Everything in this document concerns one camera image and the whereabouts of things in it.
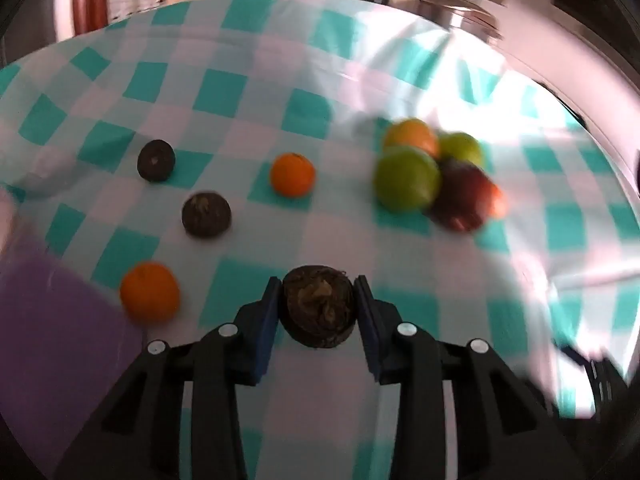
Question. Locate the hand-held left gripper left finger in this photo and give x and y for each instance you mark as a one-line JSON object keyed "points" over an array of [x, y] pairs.
{"points": [[264, 332]]}

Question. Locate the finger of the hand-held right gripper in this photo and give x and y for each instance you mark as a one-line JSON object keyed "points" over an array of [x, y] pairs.
{"points": [[602, 375]]}

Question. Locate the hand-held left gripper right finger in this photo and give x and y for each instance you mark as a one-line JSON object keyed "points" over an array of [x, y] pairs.
{"points": [[371, 332]]}

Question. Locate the dark brown passion fruit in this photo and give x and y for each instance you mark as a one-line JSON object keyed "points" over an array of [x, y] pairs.
{"points": [[206, 215], [318, 307], [156, 160]]}

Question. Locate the orange tangerine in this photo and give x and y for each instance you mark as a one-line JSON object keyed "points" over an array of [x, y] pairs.
{"points": [[149, 292], [498, 201], [293, 175]]}

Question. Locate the large green apple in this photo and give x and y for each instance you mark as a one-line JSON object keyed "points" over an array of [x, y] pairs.
{"points": [[407, 179]]}

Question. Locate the dark red apple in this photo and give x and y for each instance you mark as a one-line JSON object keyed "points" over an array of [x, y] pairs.
{"points": [[460, 196]]}

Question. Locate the purple storage box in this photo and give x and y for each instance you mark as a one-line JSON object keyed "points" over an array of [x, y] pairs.
{"points": [[50, 330]]}

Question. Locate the yellow-orange tangerine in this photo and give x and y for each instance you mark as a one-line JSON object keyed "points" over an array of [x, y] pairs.
{"points": [[412, 135]]}

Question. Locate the small green citrus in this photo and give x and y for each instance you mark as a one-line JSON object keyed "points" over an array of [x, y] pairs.
{"points": [[462, 148]]}

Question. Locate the teal white checked tablecloth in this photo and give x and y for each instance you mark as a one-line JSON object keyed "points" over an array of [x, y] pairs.
{"points": [[320, 85]]}

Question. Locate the silver electric cooker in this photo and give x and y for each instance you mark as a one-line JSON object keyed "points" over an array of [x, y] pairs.
{"points": [[450, 7]]}

